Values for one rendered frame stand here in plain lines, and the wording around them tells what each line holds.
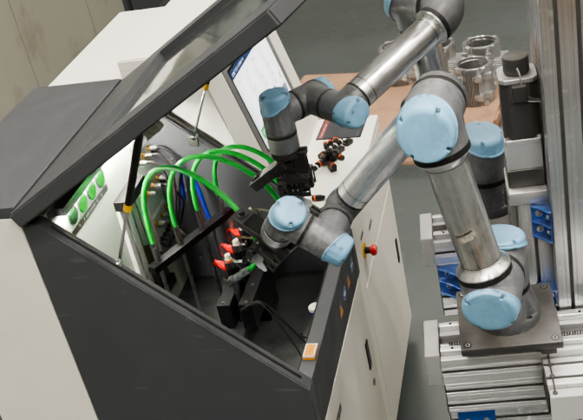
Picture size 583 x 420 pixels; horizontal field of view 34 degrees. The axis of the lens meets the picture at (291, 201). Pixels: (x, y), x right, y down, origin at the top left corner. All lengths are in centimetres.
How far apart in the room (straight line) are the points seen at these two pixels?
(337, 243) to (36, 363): 87
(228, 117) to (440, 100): 107
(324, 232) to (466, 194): 33
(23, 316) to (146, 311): 32
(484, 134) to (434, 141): 76
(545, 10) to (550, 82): 16
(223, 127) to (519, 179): 89
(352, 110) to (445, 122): 42
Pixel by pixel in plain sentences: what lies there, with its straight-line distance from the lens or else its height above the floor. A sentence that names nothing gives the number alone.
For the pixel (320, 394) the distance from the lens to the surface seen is 239.
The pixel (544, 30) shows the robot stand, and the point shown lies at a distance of 206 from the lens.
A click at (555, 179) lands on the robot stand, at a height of 131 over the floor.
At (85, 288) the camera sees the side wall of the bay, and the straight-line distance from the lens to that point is 227.
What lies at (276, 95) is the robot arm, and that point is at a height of 157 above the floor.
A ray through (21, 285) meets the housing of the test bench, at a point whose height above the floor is 129.
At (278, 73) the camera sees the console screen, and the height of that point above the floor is 125.
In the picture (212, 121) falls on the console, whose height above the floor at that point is 134.
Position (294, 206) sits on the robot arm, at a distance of 202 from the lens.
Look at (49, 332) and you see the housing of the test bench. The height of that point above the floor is 114.
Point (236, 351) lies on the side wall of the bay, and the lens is 225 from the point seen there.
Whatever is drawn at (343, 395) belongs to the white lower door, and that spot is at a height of 69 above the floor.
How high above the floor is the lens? 243
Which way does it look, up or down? 29 degrees down
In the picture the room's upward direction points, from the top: 13 degrees counter-clockwise
